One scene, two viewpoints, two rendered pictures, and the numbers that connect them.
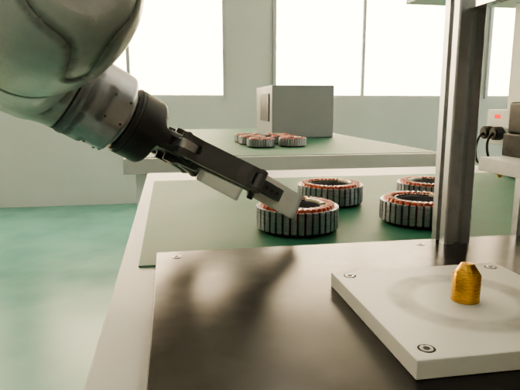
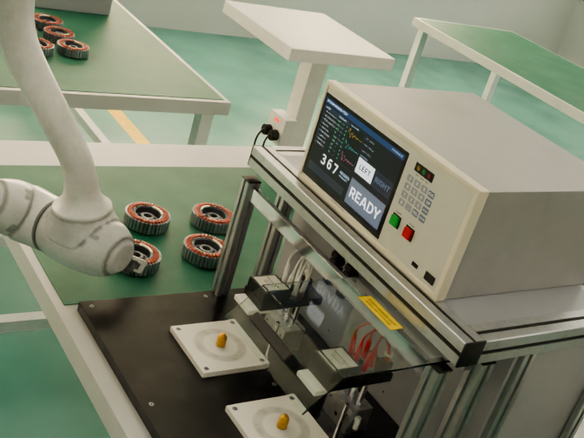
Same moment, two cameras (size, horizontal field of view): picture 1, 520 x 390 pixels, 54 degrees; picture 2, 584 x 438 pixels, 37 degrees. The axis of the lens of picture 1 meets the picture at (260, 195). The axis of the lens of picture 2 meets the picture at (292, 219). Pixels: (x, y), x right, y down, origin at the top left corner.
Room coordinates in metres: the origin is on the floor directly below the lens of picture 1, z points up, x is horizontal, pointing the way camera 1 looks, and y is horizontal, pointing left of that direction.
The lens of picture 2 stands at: (-0.96, 0.52, 1.77)
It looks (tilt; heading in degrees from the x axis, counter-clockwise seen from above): 25 degrees down; 331
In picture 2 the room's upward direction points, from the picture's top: 17 degrees clockwise
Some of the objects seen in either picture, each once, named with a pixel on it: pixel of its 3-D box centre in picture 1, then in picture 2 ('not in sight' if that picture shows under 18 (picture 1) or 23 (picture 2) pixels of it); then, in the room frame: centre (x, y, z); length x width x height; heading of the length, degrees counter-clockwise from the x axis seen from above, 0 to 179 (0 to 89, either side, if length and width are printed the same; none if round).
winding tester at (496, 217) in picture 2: not in sight; (456, 182); (0.27, -0.49, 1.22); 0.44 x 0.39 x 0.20; 10
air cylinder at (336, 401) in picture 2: not in sight; (347, 408); (0.13, -0.33, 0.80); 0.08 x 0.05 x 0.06; 10
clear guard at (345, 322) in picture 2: not in sight; (349, 336); (0.03, -0.21, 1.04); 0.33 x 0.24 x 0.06; 100
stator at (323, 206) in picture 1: (297, 215); (135, 257); (0.68, -0.05, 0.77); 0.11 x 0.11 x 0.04
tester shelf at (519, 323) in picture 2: not in sight; (428, 235); (0.28, -0.48, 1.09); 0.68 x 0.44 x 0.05; 10
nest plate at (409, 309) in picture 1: (464, 307); (219, 347); (0.34, -0.15, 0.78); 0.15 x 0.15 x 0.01; 10
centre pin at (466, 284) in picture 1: (466, 281); (222, 339); (0.34, -0.15, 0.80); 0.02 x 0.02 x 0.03
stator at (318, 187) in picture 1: (330, 192); (147, 217); (0.86, -0.12, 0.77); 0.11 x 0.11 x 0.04
